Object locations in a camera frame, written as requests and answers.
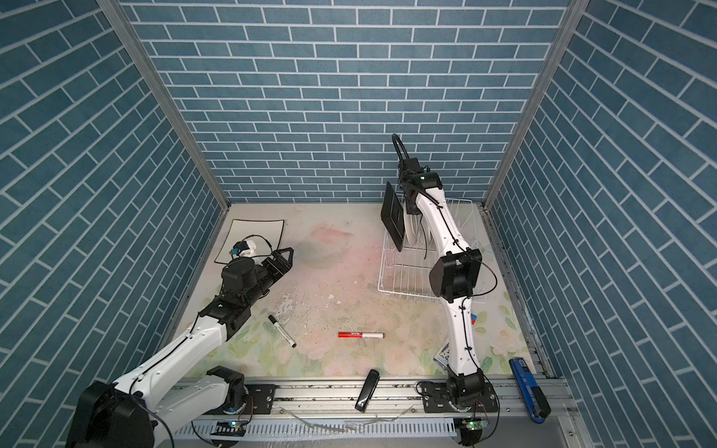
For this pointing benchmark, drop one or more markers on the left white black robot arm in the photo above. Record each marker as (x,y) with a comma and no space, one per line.
(138,409)

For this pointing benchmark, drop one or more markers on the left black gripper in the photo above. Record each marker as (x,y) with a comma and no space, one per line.
(285,266)

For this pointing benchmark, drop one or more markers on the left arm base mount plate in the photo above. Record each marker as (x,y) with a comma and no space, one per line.
(257,399)

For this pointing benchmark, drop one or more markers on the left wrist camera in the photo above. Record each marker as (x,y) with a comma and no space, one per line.
(245,249)

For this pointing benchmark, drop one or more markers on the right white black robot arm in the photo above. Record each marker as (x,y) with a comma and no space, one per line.
(455,273)

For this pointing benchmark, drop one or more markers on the blue black box cutter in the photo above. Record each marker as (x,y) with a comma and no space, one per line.
(531,393)

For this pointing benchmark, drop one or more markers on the black remote control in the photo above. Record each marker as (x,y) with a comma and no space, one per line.
(367,390)

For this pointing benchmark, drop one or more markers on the red marker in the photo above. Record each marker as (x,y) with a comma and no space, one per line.
(361,335)

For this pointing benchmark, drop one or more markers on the white square plate black rim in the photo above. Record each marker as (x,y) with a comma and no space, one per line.
(262,237)

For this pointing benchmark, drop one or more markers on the white curved plate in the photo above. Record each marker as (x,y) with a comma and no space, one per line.
(412,230)

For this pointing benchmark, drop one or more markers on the black capped white marker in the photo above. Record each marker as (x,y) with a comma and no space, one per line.
(282,331)

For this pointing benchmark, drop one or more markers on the aluminium front rail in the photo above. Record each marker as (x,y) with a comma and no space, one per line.
(336,397)

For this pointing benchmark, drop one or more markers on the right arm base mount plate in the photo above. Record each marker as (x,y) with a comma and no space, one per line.
(435,399)

